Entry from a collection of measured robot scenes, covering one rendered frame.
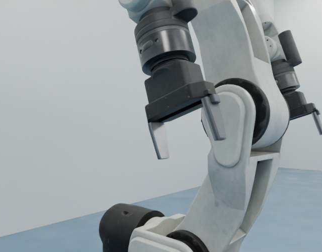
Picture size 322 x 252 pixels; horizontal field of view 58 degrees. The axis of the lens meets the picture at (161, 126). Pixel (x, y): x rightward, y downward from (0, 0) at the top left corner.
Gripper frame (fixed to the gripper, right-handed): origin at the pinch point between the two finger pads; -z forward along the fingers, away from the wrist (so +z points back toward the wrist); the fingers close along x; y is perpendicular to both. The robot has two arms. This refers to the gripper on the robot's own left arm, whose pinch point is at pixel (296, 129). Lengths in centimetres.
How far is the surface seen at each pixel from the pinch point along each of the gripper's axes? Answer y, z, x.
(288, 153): 399, -5, -116
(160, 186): 118, -5, -151
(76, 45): 34, 98, -122
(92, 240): 14, -24, -117
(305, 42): 400, 148, -40
